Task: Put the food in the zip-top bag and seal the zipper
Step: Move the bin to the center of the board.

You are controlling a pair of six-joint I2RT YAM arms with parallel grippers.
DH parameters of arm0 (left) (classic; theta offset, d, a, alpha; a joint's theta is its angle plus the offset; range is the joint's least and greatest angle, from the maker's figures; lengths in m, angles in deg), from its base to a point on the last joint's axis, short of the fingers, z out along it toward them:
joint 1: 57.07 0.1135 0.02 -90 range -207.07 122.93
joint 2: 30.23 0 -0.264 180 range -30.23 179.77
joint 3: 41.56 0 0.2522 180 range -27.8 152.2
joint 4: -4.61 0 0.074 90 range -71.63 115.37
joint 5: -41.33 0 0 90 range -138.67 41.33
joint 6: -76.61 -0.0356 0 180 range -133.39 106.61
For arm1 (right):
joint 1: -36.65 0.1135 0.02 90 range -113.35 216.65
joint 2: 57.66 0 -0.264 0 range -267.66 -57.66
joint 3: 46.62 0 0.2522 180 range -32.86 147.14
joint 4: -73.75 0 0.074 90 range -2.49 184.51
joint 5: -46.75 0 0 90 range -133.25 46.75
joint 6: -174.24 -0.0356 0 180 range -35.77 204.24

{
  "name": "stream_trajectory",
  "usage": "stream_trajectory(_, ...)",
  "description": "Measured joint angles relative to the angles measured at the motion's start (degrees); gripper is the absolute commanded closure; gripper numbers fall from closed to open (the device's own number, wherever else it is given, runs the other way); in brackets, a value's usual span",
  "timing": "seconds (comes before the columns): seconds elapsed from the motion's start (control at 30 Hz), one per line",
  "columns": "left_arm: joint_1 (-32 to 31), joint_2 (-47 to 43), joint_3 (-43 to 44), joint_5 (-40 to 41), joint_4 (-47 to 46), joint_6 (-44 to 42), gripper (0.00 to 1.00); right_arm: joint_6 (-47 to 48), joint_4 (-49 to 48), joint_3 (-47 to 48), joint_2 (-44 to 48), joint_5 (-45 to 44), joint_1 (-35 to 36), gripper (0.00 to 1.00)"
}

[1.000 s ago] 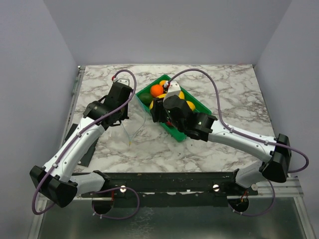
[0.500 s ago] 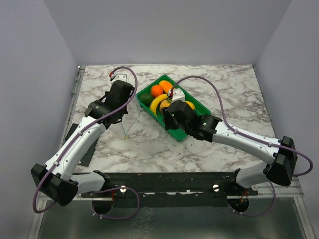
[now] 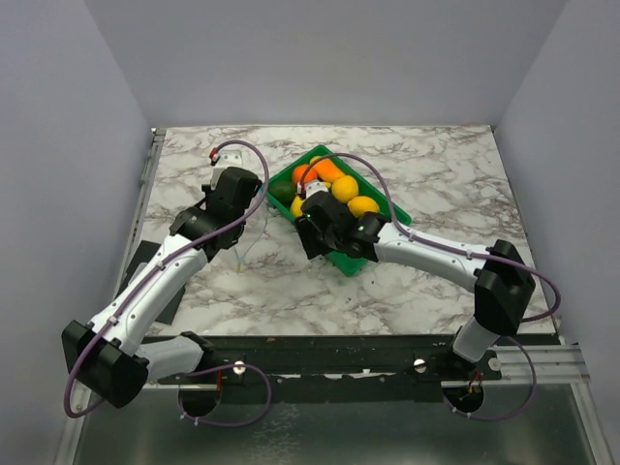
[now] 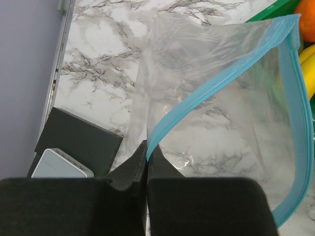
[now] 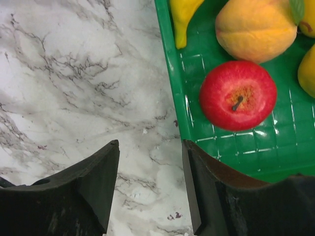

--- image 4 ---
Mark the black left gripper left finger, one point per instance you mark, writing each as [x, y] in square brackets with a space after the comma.
[113, 205]

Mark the green plastic tray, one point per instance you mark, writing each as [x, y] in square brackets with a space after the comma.
[282, 8]

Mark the orange fruit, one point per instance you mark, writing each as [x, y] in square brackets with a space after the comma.
[306, 8]

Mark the yellow banana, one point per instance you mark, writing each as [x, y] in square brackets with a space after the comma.
[307, 64]

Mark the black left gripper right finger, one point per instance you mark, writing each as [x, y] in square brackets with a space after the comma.
[204, 206]

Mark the clear zip top bag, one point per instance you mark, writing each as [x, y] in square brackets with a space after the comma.
[227, 101]

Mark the metal table edge rail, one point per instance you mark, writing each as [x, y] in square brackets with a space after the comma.
[66, 8]

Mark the black pad with white box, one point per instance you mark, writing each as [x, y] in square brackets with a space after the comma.
[89, 144]

